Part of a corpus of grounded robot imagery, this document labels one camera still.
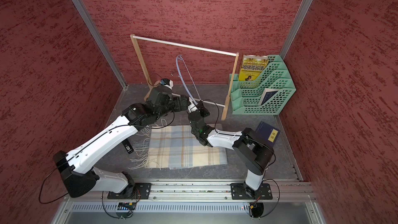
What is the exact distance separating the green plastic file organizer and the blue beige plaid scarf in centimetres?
34

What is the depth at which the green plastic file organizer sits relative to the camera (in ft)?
2.99

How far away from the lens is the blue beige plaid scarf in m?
0.83
